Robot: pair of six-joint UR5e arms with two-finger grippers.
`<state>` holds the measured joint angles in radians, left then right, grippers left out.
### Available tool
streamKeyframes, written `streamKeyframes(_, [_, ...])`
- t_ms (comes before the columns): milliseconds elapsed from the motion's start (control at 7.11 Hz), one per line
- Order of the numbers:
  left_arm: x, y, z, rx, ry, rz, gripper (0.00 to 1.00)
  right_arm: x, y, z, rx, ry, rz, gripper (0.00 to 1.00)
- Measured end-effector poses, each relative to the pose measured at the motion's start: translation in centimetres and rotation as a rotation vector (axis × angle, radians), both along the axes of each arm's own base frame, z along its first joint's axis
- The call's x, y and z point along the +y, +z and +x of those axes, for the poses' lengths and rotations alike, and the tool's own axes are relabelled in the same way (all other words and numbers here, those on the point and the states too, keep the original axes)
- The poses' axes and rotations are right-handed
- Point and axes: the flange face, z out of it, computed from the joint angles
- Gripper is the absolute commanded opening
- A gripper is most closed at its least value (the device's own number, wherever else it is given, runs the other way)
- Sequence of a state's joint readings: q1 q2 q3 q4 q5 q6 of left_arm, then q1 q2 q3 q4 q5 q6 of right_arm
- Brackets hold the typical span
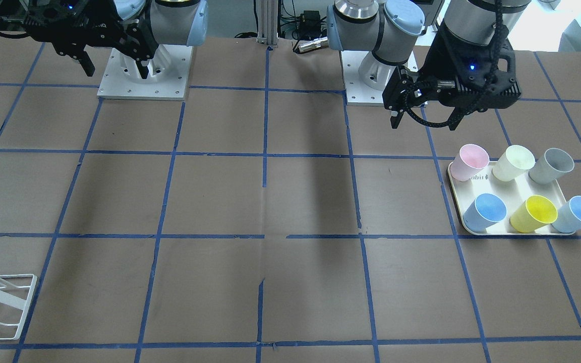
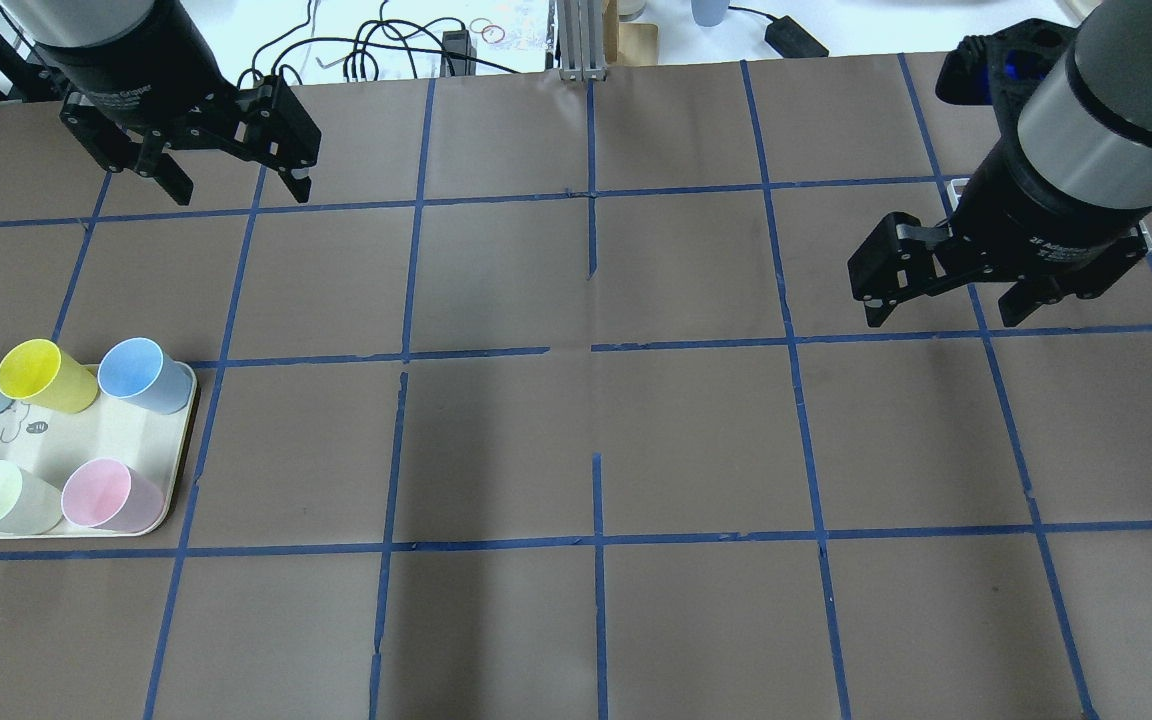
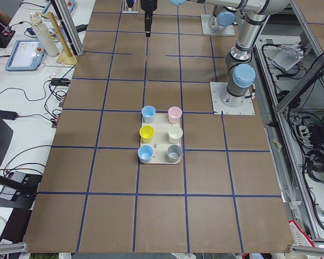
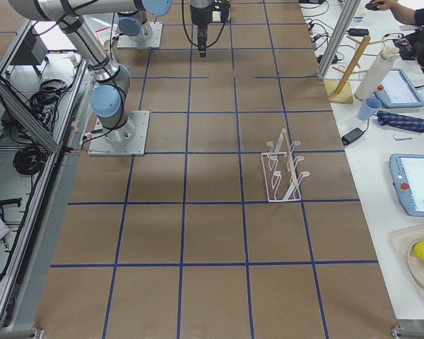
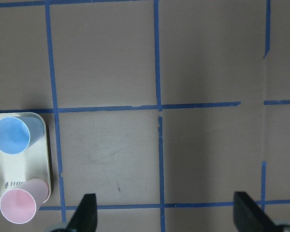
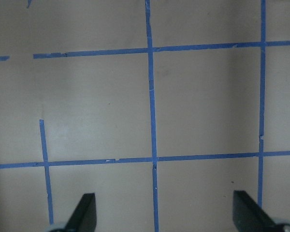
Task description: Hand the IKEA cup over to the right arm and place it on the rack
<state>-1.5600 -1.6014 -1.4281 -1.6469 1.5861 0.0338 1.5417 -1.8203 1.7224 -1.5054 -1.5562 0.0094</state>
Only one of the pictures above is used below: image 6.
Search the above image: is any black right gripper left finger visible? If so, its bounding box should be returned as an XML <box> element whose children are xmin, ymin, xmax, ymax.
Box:
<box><xmin>63</xmin><ymin>193</ymin><xmax>97</xmax><ymax>232</ymax></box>

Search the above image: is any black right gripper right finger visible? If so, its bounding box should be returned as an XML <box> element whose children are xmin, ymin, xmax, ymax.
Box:
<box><xmin>232</xmin><ymin>190</ymin><xmax>280</xmax><ymax>232</ymax></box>

